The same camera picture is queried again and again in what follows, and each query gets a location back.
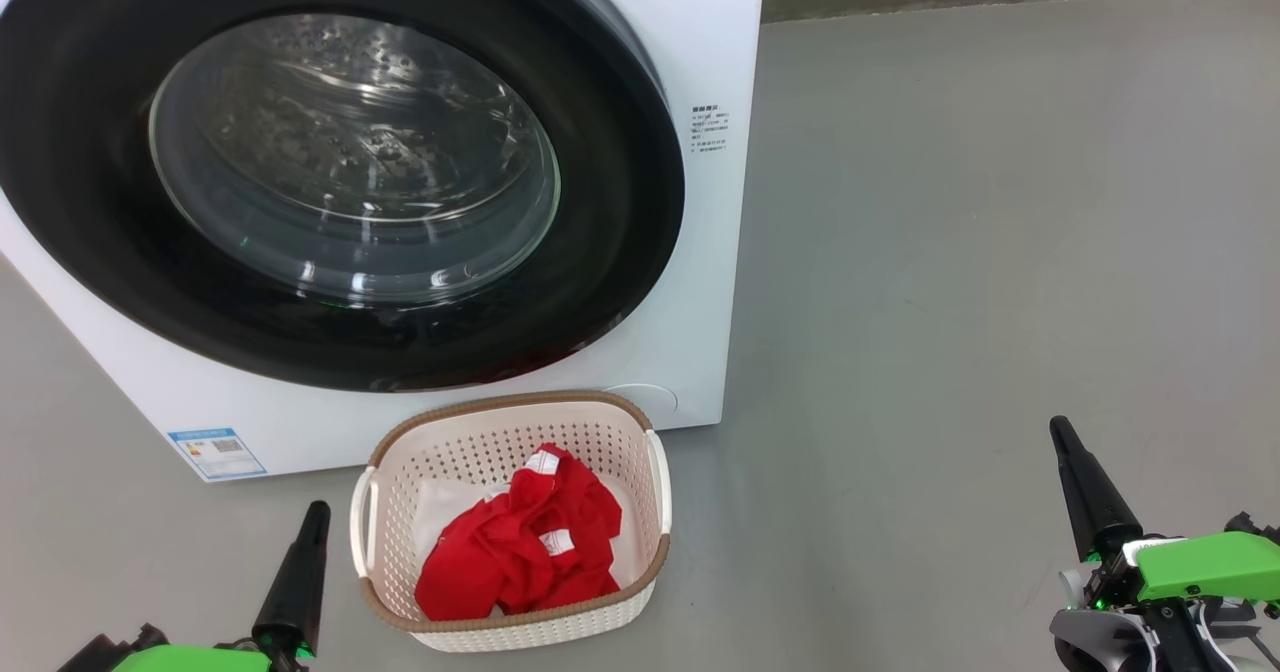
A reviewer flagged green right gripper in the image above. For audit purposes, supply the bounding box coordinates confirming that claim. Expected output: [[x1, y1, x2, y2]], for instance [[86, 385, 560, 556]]
[[1047, 414, 1280, 672]]

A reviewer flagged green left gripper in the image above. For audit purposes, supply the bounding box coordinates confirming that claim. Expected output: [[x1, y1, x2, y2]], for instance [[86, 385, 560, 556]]
[[56, 499, 332, 672]]

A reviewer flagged red garment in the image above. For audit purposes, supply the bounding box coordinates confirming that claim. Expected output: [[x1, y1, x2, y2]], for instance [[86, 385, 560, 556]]
[[413, 441, 625, 622]]

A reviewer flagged dark grey round washer door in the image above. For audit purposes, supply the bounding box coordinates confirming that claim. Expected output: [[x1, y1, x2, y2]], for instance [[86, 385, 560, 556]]
[[0, 0, 688, 394]]

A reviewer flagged cream perforated laundry basket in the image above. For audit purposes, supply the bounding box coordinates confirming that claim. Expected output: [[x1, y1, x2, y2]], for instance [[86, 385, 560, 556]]
[[348, 389, 674, 654]]

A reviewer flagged white front-load washing machine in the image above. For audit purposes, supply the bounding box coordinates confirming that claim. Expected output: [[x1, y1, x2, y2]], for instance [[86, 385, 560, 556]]
[[0, 0, 769, 484]]

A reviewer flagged blue energy label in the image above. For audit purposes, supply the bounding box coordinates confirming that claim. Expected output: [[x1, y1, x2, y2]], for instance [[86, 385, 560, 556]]
[[166, 426, 270, 482]]

